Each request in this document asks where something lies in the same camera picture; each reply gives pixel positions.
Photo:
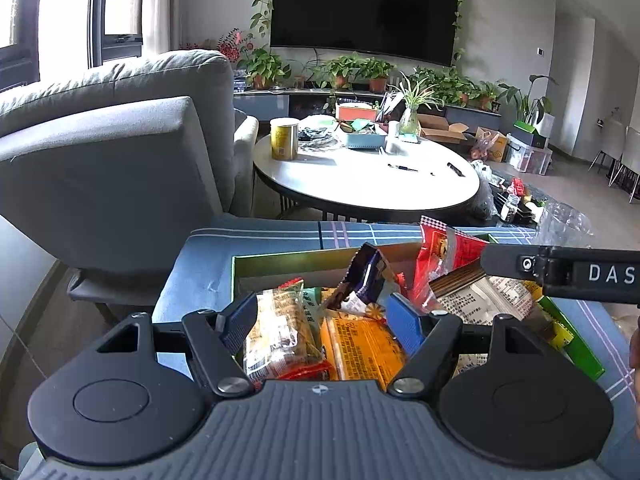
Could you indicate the red white snack bag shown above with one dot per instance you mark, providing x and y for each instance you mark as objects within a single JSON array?
[{"x": 448, "y": 276}]

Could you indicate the clear plastic storage bin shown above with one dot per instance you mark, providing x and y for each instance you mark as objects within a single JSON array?
[{"x": 525, "y": 158}]

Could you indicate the brown cardboard box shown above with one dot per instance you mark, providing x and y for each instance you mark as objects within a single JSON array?
[{"x": 438, "y": 129}]

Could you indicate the clear pastry packet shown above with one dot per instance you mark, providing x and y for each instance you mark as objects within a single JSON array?
[{"x": 283, "y": 344}]

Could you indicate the black pen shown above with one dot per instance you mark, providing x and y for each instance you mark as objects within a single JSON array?
[{"x": 400, "y": 167}]

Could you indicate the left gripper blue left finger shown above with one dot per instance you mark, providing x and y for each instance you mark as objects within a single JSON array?
[{"x": 234, "y": 323}]

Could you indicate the orange snack packet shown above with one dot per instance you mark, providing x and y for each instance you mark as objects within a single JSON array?
[{"x": 360, "y": 349}]

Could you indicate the clear glass jar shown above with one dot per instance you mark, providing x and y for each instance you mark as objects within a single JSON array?
[{"x": 562, "y": 225}]

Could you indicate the white dining chair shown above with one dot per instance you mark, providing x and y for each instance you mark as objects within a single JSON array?
[{"x": 621, "y": 144}]

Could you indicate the tv console cabinet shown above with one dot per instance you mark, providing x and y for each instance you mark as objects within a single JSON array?
[{"x": 299, "y": 103}]

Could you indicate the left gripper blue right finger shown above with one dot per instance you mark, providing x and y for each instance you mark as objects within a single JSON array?
[{"x": 409, "y": 326}]

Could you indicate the purple snack packet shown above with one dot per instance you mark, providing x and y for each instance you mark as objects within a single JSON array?
[{"x": 366, "y": 286}]

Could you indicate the round white coffee table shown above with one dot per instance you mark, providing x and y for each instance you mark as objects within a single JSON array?
[{"x": 359, "y": 184}]

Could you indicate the yellow tin can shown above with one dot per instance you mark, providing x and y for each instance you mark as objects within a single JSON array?
[{"x": 284, "y": 138}]

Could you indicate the potted green plant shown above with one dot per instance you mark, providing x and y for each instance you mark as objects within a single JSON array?
[{"x": 263, "y": 69}]

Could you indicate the green white cardboard box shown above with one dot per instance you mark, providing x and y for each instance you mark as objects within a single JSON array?
[{"x": 311, "y": 277}]

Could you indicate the blue snack tray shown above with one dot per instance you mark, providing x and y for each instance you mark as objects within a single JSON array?
[{"x": 361, "y": 134}]

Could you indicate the person's right hand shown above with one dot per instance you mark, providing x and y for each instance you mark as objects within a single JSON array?
[{"x": 634, "y": 350}]

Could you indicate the black wall television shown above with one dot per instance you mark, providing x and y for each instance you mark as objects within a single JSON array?
[{"x": 422, "y": 30}]

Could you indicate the red flower plant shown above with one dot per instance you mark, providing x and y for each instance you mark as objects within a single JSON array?
[{"x": 236, "y": 45}]

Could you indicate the grey sofa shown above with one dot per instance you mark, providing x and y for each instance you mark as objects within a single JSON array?
[{"x": 110, "y": 171}]

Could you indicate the spider plant in glass vase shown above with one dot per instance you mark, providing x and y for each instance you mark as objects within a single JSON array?
[{"x": 416, "y": 92}]

